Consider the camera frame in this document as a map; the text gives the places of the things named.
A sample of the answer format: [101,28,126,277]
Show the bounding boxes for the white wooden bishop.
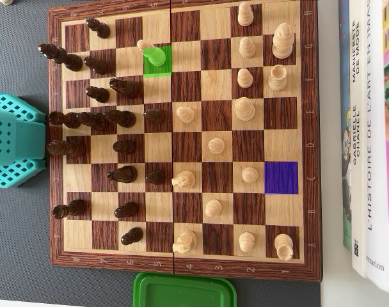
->
[136,38,167,68]

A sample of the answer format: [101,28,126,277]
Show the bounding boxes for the white wooden pawn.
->
[238,36,257,59]
[238,232,257,254]
[237,1,255,28]
[207,137,227,157]
[175,106,196,125]
[237,67,255,90]
[241,166,260,185]
[204,198,223,219]

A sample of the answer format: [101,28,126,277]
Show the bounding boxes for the white wooden knight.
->
[171,230,200,255]
[171,169,196,190]

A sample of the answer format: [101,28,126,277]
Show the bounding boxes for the dark brown bishop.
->
[103,109,137,129]
[75,111,109,130]

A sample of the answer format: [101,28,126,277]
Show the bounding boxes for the wooden chessboard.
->
[47,0,324,283]

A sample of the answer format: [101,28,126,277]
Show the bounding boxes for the white wooden rook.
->
[267,63,289,92]
[274,233,295,263]

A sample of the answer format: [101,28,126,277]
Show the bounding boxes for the dark brown queen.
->
[46,139,87,158]

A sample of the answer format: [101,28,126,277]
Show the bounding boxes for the dark brown rook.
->
[48,111,82,130]
[52,199,87,221]

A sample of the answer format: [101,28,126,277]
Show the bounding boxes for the green plastic lid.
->
[132,271,239,307]

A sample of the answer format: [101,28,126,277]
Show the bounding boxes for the white wooden king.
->
[271,22,295,60]

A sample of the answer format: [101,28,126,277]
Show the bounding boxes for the blue panda book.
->
[338,0,356,252]

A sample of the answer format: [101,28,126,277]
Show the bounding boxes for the dark brown king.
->
[37,43,84,72]

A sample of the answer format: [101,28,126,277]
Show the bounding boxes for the white Gabrielle Chanel book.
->
[349,0,372,279]

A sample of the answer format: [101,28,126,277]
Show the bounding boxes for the dark grey mat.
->
[0,0,322,307]

